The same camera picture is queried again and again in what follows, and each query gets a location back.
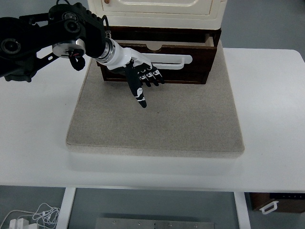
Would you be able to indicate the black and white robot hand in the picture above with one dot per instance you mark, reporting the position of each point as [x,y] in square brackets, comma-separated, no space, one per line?
[135,66]

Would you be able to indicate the white drawer handle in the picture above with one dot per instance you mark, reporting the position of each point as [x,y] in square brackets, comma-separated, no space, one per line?
[169,61]

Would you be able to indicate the dark wooden drawer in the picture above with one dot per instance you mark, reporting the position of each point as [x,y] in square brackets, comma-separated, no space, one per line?
[197,72]

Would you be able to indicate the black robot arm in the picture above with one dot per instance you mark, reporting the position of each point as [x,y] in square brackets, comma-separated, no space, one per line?
[31,42]

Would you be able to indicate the dark wooden drawer housing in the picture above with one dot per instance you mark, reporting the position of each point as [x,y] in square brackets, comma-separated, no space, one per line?
[161,34]

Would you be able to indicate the beige fabric cushion pad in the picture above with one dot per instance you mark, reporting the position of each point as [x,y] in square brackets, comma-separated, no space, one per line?
[180,120]

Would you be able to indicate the white table leg left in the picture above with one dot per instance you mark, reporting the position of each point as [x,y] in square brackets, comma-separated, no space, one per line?
[66,207]

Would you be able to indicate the white table leg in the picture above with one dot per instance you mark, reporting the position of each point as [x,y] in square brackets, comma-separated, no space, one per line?
[242,211]
[66,207]

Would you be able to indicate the white table leg right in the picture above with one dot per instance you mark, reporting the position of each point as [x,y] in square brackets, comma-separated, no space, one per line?
[242,211]

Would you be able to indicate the white power adapter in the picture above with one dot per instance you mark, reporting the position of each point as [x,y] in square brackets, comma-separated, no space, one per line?
[19,224]

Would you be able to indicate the brown wooden box on floor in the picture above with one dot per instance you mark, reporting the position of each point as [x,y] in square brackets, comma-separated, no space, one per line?
[280,202]

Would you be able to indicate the white handle on floor box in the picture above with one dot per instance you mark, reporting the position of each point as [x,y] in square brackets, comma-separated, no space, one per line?
[270,207]

